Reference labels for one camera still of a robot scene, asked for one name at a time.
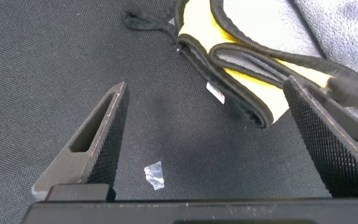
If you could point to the yellow microfiber towel black trim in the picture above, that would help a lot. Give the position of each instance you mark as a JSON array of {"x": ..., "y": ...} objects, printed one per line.
[{"x": 259, "y": 93}]

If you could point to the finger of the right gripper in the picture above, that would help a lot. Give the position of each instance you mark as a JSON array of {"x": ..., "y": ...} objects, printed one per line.
[{"x": 356, "y": 93}]

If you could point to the grey terry towel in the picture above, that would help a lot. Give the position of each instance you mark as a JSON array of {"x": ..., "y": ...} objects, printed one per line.
[{"x": 337, "y": 31}]

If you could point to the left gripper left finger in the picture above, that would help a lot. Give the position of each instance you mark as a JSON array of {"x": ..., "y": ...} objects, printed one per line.
[{"x": 104, "y": 149}]

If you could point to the clear tape piece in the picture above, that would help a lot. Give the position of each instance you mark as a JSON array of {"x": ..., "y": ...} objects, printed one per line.
[{"x": 154, "y": 175}]

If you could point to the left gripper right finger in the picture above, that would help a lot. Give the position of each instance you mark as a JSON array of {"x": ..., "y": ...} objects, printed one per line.
[{"x": 337, "y": 149}]

